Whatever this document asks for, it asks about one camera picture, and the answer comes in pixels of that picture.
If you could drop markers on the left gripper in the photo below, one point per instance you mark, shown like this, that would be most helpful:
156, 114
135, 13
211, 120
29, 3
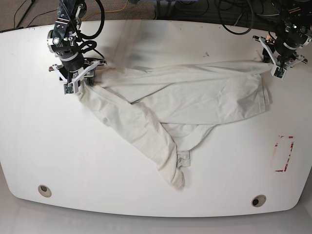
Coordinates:
282, 52

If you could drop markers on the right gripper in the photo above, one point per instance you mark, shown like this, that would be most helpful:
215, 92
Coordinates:
83, 68

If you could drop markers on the white t-shirt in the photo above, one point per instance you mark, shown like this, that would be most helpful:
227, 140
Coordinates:
165, 112

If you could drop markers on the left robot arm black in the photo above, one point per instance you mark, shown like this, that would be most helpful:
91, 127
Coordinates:
293, 31

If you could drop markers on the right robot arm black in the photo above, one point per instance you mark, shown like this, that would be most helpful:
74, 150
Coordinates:
74, 49

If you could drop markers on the red tape rectangle marking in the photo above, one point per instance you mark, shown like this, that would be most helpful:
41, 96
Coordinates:
282, 153

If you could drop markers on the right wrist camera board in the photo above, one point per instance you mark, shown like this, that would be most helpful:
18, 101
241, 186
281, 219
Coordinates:
70, 88

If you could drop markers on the left table cable grommet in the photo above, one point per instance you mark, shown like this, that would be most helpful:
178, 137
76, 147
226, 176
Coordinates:
44, 191

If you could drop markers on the table cable grommet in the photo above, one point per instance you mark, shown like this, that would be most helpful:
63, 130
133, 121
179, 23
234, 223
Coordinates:
258, 201
44, 191

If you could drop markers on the right table cable grommet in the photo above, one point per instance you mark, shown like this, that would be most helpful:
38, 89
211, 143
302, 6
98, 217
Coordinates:
258, 201

